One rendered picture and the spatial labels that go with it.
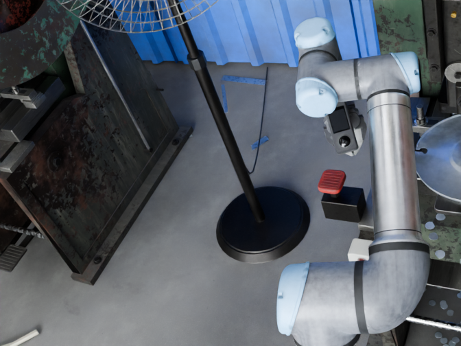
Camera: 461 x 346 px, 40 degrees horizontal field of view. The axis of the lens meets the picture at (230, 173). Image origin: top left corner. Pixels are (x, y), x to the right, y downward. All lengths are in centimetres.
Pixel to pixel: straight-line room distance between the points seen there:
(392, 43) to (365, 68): 24
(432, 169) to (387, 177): 48
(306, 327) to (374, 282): 13
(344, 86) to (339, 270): 33
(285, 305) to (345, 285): 10
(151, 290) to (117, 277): 18
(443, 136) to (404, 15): 39
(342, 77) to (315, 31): 12
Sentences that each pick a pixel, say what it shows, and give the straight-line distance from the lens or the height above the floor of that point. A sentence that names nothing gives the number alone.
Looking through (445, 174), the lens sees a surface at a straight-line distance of 151.
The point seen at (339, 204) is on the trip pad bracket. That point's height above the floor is 70.
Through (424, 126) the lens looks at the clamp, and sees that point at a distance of 167.
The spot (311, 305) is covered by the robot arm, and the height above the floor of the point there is 106.
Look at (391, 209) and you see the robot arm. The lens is 104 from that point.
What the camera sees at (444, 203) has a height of 78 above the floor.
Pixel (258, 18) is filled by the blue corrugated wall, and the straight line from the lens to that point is 313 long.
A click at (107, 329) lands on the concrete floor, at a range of 250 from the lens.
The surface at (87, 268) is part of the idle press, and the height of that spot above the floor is 3.
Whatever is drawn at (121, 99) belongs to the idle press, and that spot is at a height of 44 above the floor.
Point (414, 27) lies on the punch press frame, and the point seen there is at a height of 114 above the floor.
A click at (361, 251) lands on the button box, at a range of 158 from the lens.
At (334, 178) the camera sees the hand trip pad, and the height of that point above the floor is 76.
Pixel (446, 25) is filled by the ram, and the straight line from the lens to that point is 137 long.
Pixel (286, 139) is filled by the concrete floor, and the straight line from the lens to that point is 284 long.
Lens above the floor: 190
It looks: 43 degrees down
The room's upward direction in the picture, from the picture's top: 23 degrees counter-clockwise
